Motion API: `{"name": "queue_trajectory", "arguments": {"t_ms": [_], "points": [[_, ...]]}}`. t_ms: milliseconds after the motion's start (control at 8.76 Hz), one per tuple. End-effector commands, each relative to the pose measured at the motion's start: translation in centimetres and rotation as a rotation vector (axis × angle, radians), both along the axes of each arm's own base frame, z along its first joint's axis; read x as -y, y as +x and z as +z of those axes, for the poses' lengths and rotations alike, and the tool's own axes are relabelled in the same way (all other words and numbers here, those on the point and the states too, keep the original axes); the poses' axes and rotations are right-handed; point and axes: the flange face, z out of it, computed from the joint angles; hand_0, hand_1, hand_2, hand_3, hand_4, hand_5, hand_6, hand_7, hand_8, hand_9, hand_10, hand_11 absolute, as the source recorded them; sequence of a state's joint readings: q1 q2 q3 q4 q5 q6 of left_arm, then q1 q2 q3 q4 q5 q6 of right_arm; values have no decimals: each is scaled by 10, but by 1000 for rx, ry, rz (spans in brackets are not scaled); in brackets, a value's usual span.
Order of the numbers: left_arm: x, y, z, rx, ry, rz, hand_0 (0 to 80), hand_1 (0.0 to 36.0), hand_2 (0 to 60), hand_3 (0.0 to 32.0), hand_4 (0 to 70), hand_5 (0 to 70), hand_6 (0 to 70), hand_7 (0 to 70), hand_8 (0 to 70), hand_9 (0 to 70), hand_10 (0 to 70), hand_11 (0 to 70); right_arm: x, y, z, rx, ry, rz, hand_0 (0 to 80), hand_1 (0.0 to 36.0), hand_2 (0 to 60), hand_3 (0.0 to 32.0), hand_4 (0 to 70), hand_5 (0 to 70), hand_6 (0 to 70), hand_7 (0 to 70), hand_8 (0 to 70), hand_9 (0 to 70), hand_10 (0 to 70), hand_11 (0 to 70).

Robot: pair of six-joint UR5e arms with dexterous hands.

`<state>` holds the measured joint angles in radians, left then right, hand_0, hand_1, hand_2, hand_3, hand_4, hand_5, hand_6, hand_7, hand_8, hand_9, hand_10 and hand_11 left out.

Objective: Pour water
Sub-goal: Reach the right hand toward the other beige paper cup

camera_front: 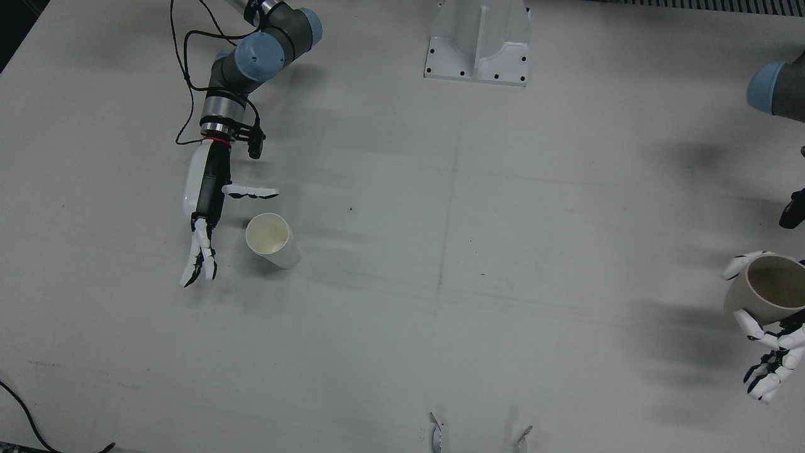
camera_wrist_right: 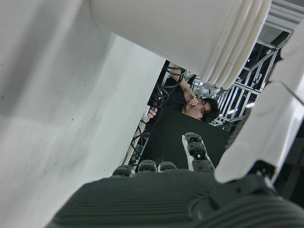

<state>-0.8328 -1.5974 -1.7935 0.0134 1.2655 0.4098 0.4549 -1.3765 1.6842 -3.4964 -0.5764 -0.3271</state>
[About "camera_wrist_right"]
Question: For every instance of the aluminium cell frame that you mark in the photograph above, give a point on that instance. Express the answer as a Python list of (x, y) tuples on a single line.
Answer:
[(237, 99)]

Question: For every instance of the white ribbed paper cup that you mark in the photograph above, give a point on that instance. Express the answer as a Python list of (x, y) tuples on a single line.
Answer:
[(178, 28)]

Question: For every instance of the white grey right robot hand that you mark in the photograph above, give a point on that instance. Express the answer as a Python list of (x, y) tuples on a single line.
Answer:
[(154, 199)]

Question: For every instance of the black Huawei monitor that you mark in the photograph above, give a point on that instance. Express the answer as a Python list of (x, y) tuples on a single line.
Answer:
[(171, 137)]

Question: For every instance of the person in black shirt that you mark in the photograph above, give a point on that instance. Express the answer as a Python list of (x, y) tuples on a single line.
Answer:
[(204, 111)]

